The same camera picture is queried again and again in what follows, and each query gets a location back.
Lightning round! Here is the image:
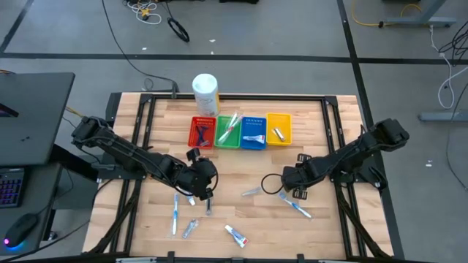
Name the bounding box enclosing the blue white toothbrush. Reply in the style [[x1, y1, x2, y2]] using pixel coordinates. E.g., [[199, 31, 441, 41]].
[[277, 191, 314, 220], [171, 192, 181, 236]]

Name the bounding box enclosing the black coiled cable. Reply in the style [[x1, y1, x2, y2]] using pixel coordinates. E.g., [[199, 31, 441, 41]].
[[167, 17, 191, 43]]

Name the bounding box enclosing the black backlit keyboard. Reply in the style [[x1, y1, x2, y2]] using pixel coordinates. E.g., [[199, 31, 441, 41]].
[[0, 167, 26, 209]]

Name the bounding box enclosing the long black floor cable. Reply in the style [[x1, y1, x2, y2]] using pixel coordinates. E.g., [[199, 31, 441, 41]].
[[101, 0, 181, 99]]

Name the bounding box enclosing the yellow floor cable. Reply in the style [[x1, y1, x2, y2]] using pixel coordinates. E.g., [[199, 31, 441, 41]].
[[351, 0, 423, 28]]

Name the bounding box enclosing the blue plastic basket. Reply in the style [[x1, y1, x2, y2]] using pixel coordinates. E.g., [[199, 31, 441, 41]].
[[239, 116, 268, 151]]

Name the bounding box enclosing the green plastic basket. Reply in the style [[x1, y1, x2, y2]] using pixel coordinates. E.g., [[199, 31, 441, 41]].
[[214, 115, 243, 150]]

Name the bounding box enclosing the black aluminium table frame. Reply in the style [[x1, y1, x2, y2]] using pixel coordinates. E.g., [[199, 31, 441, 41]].
[[82, 91, 396, 263]]

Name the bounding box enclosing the white wipes canister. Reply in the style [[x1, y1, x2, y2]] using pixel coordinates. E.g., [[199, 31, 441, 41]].
[[192, 73, 222, 117]]

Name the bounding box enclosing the red plastic basket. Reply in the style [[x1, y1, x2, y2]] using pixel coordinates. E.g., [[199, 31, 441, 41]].
[[187, 116, 217, 150]]

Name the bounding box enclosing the yellow plastic basket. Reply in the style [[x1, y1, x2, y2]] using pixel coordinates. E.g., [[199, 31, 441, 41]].
[[265, 112, 293, 147]]

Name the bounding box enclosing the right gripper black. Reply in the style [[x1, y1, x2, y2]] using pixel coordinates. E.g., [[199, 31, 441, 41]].
[[281, 153, 325, 201]]

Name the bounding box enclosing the dark blue disposable razor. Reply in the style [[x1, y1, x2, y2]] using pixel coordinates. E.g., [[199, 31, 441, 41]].
[[195, 125, 212, 148]]

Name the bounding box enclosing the black computer mouse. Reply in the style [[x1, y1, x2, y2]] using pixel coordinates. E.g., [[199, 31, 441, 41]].
[[2, 213, 40, 249]]

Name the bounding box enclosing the black raised desk panel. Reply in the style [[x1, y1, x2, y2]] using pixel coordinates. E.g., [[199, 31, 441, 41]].
[[0, 72, 76, 167]]

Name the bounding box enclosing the clear silver packet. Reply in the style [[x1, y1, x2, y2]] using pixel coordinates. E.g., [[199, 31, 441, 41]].
[[241, 186, 263, 198], [182, 218, 200, 240]]

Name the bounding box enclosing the dark grey desk surface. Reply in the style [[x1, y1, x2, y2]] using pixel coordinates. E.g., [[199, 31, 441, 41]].
[[0, 162, 63, 256]]

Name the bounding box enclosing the white floor cable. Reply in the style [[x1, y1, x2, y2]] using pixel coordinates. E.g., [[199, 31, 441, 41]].
[[429, 25, 468, 110]]

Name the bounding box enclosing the white coiled cable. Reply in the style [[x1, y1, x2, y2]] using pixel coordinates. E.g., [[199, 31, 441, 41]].
[[124, 0, 162, 26]]

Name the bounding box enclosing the red toothbrush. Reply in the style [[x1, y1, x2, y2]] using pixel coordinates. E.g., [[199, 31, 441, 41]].
[[222, 111, 244, 140]]

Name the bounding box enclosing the grey table leg foot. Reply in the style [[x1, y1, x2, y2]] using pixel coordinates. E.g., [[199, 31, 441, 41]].
[[419, 111, 468, 122], [385, 0, 458, 28]]

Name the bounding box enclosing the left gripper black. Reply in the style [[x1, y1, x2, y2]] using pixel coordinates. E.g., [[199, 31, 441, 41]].
[[171, 148, 219, 201]]

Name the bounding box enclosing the green toothbrush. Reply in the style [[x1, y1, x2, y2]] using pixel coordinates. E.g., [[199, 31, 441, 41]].
[[217, 112, 245, 145]]

